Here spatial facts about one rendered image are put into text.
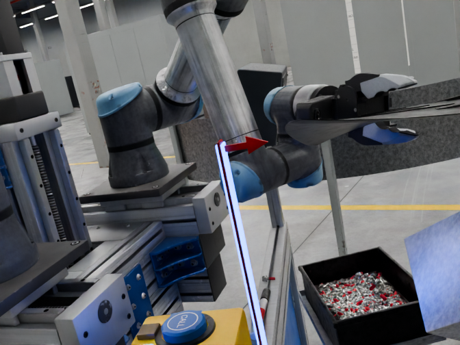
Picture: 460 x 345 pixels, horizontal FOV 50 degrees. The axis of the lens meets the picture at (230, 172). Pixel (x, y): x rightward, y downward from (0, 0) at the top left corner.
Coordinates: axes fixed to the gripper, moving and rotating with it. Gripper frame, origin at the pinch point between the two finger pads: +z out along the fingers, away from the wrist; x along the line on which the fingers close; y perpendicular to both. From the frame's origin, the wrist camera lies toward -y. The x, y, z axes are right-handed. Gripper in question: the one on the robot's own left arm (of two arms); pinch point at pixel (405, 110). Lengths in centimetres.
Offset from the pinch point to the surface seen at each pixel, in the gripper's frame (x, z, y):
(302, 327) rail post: 59, -50, 13
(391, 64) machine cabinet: 4, -436, 439
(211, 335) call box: 14.5, 12.4, -37.0
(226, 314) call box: 14.2, 10.4, -34.5
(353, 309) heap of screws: 33.7, -11.5, -1.3
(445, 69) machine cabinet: 17, -381, 475
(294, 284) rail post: 47, -50, 12
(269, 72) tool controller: -7, -53, 12
